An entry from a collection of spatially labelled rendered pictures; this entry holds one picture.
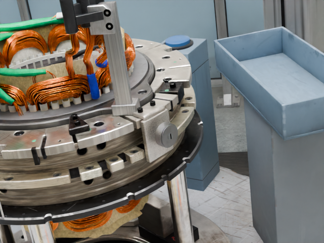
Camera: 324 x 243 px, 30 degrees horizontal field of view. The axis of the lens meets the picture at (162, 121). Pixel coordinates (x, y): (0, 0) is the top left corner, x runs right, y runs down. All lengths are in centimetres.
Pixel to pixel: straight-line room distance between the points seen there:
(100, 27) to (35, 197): 19
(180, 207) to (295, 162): 16
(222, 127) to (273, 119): 225
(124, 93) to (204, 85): 41
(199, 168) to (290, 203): 24
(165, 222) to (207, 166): 21
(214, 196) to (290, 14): 33
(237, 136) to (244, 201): 184
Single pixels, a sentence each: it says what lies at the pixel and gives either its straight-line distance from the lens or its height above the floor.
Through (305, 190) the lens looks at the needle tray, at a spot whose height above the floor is 89.
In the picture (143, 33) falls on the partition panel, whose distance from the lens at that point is 309.
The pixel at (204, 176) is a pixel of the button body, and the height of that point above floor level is 80.
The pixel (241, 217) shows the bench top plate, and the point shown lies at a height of 78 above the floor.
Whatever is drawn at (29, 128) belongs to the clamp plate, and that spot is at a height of 110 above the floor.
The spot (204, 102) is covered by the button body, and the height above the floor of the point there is 93.
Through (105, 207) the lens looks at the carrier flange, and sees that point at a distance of 62.
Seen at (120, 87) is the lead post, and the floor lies 113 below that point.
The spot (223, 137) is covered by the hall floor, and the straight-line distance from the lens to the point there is 286.
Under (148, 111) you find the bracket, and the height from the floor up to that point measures 110.
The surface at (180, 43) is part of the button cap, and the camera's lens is 96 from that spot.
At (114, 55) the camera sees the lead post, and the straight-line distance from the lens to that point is 59.
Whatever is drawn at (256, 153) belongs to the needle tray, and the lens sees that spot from 85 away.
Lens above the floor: 136
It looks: 26 degrees down
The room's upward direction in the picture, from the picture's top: 8 degrees counter-clockwise
